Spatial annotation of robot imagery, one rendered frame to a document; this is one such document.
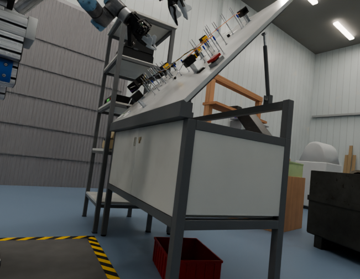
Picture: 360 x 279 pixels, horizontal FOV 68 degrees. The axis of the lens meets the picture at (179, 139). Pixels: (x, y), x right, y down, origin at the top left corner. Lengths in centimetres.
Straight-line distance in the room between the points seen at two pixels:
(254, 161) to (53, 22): 430
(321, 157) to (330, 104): 481
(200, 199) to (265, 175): 37
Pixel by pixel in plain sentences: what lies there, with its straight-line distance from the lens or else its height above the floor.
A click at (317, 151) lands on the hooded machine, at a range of 592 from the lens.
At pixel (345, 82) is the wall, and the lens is 1051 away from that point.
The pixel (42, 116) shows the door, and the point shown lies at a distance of 466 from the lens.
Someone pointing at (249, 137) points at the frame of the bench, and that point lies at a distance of 124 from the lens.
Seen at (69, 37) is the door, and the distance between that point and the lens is 502.
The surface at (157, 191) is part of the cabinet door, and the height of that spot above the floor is 48.
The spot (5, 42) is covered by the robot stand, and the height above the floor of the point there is 99.
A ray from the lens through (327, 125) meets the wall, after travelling 1035.
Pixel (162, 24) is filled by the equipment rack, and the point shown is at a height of 183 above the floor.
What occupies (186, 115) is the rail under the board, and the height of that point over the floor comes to 81.
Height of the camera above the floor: 62
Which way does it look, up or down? 5 degrees up
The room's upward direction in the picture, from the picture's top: 7 degrees clockwise
